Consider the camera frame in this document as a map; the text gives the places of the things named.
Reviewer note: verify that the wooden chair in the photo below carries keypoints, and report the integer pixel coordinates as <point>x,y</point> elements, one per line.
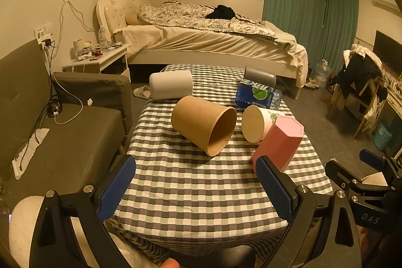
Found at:
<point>364,117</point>

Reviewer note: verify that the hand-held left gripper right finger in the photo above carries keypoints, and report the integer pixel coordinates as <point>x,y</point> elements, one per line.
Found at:
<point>273,189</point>

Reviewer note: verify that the white bed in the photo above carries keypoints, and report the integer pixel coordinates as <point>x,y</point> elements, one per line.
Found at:
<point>194,42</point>

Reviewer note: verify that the patterned quilt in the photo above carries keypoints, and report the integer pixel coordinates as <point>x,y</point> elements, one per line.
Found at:
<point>188,15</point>

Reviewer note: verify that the white wall outlet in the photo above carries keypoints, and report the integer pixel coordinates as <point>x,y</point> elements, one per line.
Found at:
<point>42,31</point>

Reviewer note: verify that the white paper sheet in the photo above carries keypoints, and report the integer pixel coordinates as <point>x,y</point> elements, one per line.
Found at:
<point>31,145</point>

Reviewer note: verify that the clutter of small cosmetics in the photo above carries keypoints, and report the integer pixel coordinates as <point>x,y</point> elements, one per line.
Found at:
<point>94,51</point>

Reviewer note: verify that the pile of clothes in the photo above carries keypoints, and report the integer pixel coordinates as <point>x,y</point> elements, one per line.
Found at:
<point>361,70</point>

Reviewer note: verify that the blue pack of water bottles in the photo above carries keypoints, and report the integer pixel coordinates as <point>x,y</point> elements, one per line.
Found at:
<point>251,95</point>

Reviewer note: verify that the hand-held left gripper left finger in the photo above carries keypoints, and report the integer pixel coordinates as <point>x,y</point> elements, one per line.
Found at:
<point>117,186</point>

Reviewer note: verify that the black garment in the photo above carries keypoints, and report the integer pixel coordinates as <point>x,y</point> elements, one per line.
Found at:
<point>219,12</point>

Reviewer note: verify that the beige slipper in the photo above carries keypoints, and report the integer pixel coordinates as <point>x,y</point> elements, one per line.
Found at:
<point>143,92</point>

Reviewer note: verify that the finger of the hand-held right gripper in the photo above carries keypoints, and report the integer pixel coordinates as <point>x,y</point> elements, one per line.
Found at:
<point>370,158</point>
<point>337,170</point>

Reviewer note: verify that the brown paper cup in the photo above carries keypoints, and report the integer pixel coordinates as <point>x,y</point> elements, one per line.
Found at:
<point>194,120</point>

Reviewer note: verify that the black television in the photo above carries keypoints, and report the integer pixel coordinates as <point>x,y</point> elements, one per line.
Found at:
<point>388,51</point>

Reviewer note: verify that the blue laundry basket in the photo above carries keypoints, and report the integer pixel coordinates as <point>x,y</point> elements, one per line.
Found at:
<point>382,134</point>

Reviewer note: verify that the white printed paper cup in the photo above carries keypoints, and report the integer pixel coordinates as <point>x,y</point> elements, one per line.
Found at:
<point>251,125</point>

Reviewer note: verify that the white nightstand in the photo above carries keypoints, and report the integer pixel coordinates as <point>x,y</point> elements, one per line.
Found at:
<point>110,64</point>

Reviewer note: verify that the grey plastic cup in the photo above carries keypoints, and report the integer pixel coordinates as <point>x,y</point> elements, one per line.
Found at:
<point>259,75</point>

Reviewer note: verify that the pair of light shoes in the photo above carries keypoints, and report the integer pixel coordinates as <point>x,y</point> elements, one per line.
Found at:
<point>311,84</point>

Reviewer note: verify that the large clear water jug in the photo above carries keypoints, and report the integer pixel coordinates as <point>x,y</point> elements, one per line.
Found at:
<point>322,75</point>

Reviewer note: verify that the pink hexagonal cup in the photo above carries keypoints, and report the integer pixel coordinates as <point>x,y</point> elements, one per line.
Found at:
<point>279,142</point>

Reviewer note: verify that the white television cabinet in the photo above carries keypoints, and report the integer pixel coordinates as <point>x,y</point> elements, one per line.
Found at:
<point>395,104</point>

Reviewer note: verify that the checkered tablecloth table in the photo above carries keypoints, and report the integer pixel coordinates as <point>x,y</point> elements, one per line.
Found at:
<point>194,192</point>

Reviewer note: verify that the clear plastic bottle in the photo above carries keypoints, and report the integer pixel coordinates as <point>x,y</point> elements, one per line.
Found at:
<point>103,38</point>

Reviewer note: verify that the white plastic cup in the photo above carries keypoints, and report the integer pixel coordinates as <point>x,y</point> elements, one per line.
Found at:
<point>169,84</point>

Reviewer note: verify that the white rounded object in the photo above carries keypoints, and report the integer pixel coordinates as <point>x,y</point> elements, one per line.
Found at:
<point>23,224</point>

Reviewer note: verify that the dark grey sofa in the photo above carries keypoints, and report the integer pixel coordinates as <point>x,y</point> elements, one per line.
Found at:
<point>62,142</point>

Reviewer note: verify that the narrow green curtain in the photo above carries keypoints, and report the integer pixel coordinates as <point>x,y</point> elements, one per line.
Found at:
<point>342,23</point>

